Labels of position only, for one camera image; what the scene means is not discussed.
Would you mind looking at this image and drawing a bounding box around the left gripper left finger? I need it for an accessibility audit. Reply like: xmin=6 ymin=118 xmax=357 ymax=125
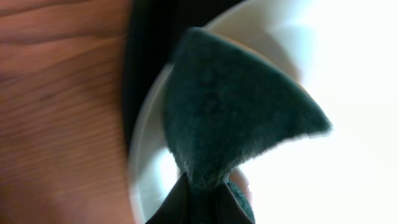
xmin=146 ymin=172 xmax=190 ymax=224

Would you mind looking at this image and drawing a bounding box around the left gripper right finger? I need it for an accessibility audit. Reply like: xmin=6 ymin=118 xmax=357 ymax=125
xmin=214 ymin=183 xmax=253 ymax=224

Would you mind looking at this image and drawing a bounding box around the green yellow sponge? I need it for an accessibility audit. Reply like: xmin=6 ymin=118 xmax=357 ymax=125
xmin=163 ymin=27 xmax=331 ymax=223

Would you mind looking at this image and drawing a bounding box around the round black serving tray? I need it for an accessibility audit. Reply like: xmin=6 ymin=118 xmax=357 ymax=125
xmin=121 ymin=0 xmax=242 ymax=152

